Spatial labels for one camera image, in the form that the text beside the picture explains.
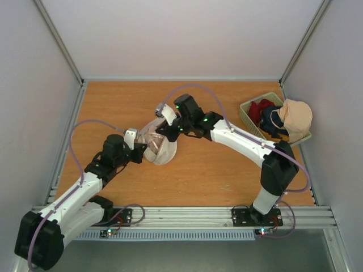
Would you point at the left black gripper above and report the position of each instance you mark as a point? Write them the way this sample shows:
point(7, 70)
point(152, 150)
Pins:
point(139, 153)

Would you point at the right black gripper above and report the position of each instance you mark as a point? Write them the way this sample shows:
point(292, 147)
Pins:
point(169, 131)

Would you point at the pale pink lace bra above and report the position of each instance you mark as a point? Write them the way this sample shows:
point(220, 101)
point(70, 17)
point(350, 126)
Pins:
point(156, 143)

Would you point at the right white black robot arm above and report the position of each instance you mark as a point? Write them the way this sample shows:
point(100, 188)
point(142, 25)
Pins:
point(276, 160)

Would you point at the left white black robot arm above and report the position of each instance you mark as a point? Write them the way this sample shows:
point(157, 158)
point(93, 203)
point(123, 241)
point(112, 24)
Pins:
point(43, 235)

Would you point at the beige bra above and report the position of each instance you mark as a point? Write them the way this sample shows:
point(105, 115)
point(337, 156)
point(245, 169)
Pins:
point(296, 118)

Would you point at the red garment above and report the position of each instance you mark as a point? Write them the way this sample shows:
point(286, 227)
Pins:
point(255, 109)

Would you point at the left circuit board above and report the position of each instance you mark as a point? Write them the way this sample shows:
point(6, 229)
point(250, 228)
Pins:
point(107, 233)

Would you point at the circuit board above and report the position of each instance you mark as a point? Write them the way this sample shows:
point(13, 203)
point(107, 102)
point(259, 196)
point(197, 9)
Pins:
point(107, 233)
point(265, 231)

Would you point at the navy blue garment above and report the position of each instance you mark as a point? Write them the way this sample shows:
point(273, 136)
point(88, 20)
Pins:
point(271, 122)

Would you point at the green perforated plastic basket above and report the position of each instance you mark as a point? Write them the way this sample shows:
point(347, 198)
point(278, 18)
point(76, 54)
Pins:
point(254, 129)

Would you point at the yellow garment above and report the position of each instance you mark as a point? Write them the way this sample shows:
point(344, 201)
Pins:
point(280, 137)

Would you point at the right circuit board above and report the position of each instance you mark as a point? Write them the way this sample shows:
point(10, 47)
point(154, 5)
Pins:
point(265, 231)

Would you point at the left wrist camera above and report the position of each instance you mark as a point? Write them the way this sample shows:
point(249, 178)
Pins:
point(130, 136)

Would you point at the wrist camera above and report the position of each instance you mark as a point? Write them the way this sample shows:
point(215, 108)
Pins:
point(165, 111)
point(130, 136)

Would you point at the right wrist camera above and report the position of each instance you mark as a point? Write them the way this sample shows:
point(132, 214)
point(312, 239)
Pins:
point(165, 111)

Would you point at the aluminium front rail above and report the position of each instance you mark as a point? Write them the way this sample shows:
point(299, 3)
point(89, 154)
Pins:
point(299, 217)

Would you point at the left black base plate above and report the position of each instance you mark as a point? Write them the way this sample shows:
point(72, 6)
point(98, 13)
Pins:
point(116, 217)

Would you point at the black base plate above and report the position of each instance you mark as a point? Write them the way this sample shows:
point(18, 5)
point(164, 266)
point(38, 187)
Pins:
point(241, 217)
point(116, 217)

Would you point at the left aluminium side rail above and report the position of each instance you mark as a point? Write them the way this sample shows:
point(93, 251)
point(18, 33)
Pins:
point(62, 151)

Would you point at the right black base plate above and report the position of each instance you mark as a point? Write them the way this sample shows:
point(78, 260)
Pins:
point(241, 217)

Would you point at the grey slotted cable duct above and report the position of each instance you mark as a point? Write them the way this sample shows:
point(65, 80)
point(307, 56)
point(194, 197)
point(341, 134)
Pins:
point(127, 235)

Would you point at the left aluminium frame post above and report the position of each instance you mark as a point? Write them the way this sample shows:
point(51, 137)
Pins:
point(58, 40)

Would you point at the aluminium frame post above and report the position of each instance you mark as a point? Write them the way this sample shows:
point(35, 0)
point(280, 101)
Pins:
point(318, 16)
point(58, 40)

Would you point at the right aluminium frame post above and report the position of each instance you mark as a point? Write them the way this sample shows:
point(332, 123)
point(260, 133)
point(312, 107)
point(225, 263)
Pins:
point(318, 16)

